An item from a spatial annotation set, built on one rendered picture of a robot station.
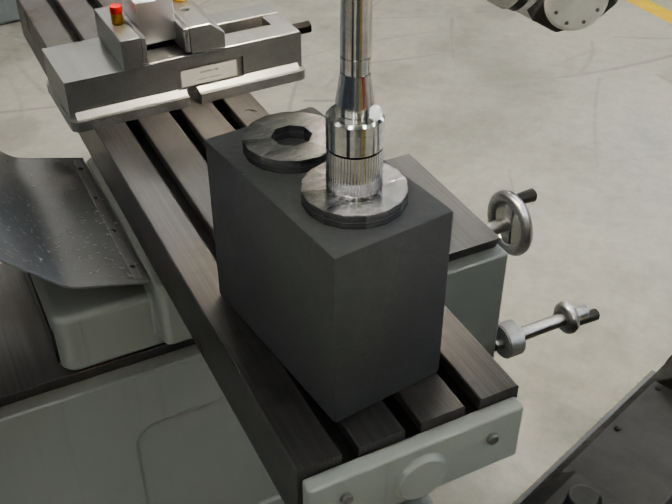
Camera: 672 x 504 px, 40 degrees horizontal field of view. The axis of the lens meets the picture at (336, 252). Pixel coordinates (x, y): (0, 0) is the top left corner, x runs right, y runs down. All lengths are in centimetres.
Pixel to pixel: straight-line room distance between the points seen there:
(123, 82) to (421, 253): 64
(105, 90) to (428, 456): 69
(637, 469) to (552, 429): 85
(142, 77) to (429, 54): 248
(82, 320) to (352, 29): 59
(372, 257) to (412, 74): 282
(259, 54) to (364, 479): 72
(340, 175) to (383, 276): 9
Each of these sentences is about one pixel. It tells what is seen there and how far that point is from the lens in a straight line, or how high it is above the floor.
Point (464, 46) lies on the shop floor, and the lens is 378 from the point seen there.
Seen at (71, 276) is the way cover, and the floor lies 89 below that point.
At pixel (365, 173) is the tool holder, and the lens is 74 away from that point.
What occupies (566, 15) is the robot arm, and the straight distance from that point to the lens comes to 118.
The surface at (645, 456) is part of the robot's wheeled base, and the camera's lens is 134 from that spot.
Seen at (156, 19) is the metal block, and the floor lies 106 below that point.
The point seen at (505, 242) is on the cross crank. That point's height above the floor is 60.
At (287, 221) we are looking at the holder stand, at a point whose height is 112.
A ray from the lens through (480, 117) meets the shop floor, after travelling 327.
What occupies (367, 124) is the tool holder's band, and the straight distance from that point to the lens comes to 72.
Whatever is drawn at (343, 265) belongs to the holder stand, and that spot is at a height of 112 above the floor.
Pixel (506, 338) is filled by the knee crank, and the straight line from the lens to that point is 154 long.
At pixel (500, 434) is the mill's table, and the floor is 90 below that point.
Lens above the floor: 156
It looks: 37 degrees down
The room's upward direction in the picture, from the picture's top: straight up
